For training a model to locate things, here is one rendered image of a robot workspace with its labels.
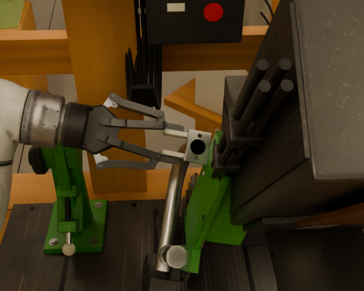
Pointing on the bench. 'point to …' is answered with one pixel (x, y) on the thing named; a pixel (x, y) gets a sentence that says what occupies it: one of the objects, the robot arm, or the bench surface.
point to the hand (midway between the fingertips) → (182, 145)
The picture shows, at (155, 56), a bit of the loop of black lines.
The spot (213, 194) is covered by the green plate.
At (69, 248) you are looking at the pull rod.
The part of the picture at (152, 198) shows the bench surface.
